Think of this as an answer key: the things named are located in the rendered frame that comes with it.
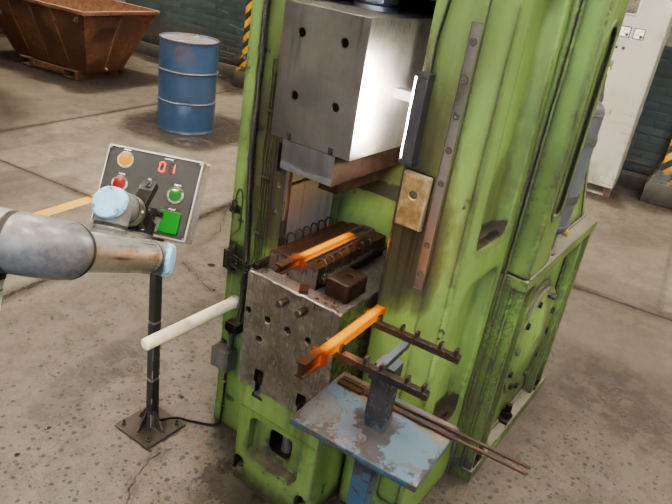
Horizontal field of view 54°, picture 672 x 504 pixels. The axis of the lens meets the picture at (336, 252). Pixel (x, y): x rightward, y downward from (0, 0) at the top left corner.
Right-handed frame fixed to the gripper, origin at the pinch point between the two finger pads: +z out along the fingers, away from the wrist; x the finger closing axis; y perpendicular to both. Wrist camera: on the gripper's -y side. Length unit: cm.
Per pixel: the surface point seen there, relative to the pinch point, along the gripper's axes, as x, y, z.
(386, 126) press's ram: 66, -41, -5
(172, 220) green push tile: 1.4, -0.3, 10.2
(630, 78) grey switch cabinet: 253, -255, 419
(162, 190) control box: -4.7, -9.6, 11.0
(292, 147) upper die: 39.0, -28.5, -6.9
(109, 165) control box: -25.0, -14.2, 11.0
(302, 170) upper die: 43.4, -22.3, -5.7
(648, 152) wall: 308, -215, 498
